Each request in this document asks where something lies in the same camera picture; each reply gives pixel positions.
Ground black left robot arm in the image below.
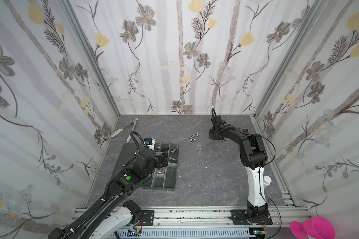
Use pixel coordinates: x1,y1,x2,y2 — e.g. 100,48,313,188
209,109,272,225

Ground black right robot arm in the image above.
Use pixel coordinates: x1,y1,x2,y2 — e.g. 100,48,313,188
48,148,168,239

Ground transparent grey organizer box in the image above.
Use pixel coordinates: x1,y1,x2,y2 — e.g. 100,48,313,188
116,142,180,191

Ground cream silicone kitchen tongs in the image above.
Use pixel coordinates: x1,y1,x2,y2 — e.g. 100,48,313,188
110,118,139,138

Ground white plastic bottle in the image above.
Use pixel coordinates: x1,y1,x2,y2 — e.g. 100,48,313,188
263,175,272,188

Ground pink plastic bowl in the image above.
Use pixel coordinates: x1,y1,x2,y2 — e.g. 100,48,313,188
290,221,308,239
303,216,336,239

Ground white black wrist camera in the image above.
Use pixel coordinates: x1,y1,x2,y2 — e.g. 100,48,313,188
143,138,155,151

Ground aluminium rail base frame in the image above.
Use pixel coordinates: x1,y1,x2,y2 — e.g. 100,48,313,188
61,201,311,239

